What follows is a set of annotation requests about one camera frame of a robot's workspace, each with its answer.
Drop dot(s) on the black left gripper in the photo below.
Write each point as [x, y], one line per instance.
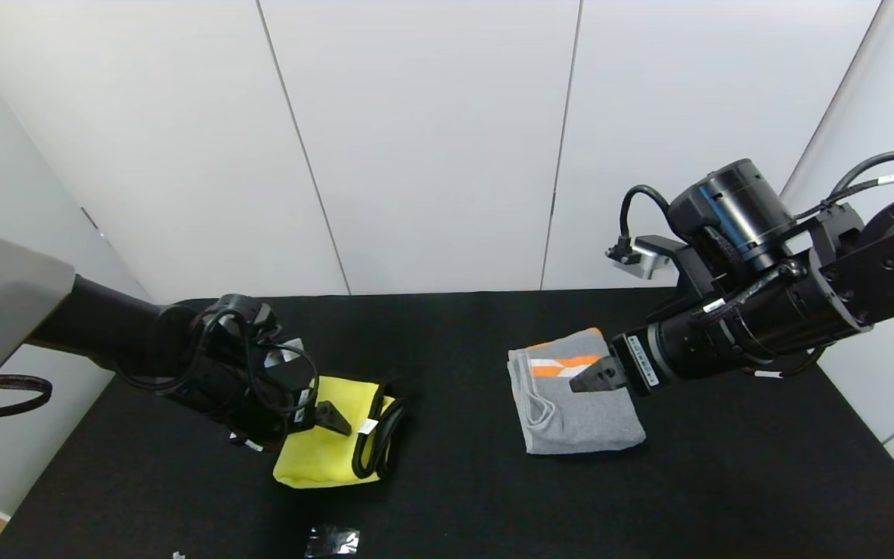
[305, 406]

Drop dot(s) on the shiny silver foil piece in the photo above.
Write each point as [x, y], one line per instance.
[333, 540]

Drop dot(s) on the yellow microfibre towel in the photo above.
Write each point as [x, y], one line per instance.
[323, 454]

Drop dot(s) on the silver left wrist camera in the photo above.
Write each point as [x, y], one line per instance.
[284, 353]

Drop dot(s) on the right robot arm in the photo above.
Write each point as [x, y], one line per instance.
[843, 272]

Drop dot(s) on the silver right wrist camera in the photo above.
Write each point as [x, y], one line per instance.
[645, 258]

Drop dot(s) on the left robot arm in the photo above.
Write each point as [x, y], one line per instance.
[82, 326]

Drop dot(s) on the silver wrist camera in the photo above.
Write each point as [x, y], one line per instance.
[284, 353]
[645, 258]

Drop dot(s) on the grey towel with orange marks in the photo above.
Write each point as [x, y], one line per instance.
[579, 415]

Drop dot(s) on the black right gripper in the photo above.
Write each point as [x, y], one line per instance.
[638, 360]

